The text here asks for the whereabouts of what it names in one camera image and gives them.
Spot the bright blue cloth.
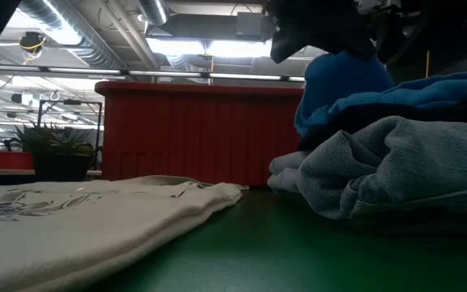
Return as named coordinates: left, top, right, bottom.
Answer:
left=293, top=50, right=467, bottom=137

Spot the silver spiral duct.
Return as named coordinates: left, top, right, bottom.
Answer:
left=138, top=0, right=170, bottom=26
left=17, top=0, right=117, bottom=68

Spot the grey ceiling unit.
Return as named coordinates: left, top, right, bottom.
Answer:
left=235, top=11, right=277, bottom=41

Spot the small potted plant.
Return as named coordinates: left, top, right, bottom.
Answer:
left=13, top=121, right=97, bottom=183

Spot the red plastic laundry bin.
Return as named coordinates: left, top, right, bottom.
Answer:
left=94, top=80, right=306, bottom=187

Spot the light blue denim garment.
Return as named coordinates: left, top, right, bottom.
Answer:
left=268, top=115, right=467, bottom=222

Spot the ceiling light panel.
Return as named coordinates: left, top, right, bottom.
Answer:
left=146, top=36, right=274, bottom=58

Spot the cable reel yellow cord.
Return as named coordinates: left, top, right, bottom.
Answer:
left=17, top=30, right=47, bottom=54

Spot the white printed tote bag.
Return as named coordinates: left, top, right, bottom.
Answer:
left=0, top=174, right=250, bottom=292

